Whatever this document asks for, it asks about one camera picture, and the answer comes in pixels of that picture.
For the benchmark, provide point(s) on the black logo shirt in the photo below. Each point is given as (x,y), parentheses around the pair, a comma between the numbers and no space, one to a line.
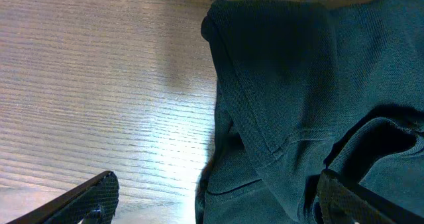
(302,88)

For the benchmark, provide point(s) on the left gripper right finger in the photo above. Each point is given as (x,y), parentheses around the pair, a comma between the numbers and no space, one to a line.
(342,201)

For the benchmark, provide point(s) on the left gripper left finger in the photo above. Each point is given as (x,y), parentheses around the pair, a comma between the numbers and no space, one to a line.
(94,201)

